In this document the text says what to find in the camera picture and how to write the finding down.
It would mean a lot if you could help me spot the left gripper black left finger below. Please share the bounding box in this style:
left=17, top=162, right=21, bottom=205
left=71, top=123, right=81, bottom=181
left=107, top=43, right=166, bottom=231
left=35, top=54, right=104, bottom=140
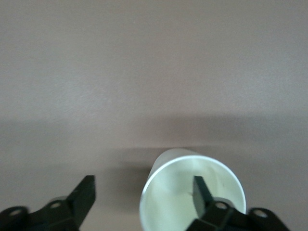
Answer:
left=0, top=175, right=96, bottom=231

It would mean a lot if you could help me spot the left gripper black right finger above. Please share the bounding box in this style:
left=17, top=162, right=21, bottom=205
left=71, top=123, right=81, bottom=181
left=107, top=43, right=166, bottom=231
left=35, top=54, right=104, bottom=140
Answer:
left=187, top=175, right=291, bottom=231

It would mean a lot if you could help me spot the white plastic cup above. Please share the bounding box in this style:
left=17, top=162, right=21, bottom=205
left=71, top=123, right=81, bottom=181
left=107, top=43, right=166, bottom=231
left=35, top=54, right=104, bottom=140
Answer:
left=139, top=148, right=246, bottom=231

